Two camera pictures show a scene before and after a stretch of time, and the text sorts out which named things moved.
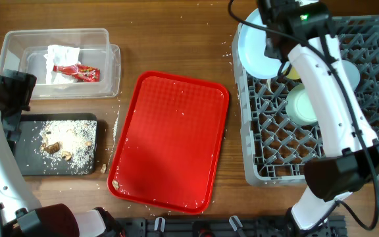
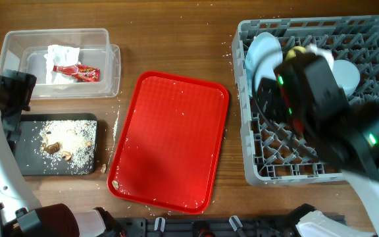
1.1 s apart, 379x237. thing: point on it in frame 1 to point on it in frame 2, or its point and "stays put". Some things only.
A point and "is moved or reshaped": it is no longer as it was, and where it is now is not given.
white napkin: x=60 y=55 stays put
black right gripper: x=269 y=56 to x=273 y=111
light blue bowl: x=352 y=73 stays put
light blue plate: x=251 y=43 is moved or reshaped
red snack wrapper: x=82 y=73 stays put
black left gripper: x=23 y=84 stays put
